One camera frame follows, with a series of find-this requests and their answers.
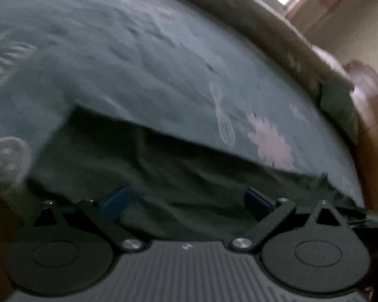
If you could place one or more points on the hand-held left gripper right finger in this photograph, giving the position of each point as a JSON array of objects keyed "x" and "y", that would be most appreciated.
[{"x": 258, "y": 203}]

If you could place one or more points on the green pillow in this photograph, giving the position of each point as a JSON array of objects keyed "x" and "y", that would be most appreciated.
[{"x": 340, "y": 110}]

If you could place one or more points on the teal floral bed sheet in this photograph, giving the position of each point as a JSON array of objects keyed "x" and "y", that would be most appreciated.
[{"x": 113, "y": 53}]

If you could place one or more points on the pink checked curtain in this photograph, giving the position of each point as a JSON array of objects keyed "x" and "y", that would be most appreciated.
[{"x": 327, "y": 0}]

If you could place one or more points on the dark green pants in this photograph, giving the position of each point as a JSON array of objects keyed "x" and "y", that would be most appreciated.
[{"x": 176, "y": 179}]

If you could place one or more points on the beige folded quilt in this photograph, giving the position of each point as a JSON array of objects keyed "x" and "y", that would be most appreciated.
[{"x": 255, "y": 22}]

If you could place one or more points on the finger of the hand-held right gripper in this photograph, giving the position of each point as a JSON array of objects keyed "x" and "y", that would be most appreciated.
[{"x": 359, "y": 220}]

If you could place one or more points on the wooden bed headboard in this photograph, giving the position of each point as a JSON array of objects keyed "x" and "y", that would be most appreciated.
[{"x": 375, "y": 148}]

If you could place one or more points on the white fluffy blanket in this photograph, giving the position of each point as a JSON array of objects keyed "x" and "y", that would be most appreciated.
[{"x": 327, "y": 59}]

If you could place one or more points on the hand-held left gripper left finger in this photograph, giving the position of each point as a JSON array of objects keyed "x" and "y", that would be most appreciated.
[{"x": 116, "y": 201}]

